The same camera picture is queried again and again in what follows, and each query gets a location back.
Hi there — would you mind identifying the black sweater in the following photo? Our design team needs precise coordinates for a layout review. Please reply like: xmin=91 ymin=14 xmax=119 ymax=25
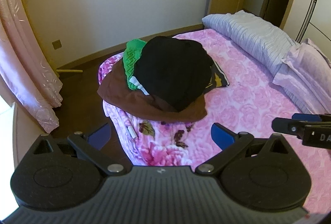
xmin=133 ymin=36 xmax=214 ymax=112

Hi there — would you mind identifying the pink curtain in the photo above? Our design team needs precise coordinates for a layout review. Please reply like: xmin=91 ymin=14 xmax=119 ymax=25
xmin=1 ymin=0 xmax=62 ymax=133

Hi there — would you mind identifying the navy patterned garment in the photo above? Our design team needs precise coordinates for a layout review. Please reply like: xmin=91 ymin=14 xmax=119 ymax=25
xmin=204 ymin=61 xmax=230 ymax=94

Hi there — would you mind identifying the brown garment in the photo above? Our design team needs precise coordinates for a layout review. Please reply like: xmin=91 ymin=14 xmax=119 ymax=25
xmin=97 ymin=59 xmax=207 ymax=123

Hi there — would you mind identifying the pink folded quilt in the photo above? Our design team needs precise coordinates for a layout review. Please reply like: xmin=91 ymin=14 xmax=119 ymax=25
xmin=273 ymin=38 xmax=330 ymax=114

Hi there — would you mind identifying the pink floral bed blanket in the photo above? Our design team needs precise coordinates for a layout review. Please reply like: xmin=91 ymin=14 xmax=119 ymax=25
xmin=97 ymin=27 xmax=331 ymax=214

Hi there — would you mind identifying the white sliding wardrobe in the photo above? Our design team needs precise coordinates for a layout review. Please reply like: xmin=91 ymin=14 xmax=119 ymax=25
xmin=281 ymin=0 xmax=330 ymax=57

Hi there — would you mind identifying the lavender folded quilt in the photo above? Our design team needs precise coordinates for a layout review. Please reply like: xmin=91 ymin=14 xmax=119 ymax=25
xmin=202 ymin=10 xmax=298 ymax=76

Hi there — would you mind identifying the green knit garment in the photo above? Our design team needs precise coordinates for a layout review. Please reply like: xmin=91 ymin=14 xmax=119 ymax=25
xmin=123 ymin=39 xmax=146 ymax=90

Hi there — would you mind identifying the wall socket plate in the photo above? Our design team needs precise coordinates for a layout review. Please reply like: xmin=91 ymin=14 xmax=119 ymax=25
xmin=52 ymin=39 xmax=62 ymax=50

